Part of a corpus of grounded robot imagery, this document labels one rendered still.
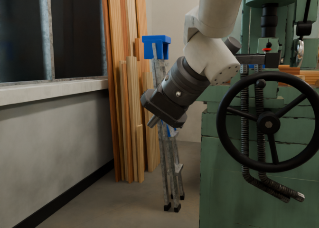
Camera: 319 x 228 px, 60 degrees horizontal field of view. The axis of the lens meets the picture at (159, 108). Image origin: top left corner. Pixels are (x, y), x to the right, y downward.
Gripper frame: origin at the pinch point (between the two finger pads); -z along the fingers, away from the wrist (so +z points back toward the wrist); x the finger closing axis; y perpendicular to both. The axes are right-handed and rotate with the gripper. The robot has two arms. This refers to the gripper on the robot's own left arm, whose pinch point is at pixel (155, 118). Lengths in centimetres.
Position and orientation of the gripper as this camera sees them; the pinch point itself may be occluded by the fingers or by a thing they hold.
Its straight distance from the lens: 70.3
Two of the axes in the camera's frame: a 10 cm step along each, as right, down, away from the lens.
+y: 3.3, -5.6, 7.6
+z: 4.8, -6.0, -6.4
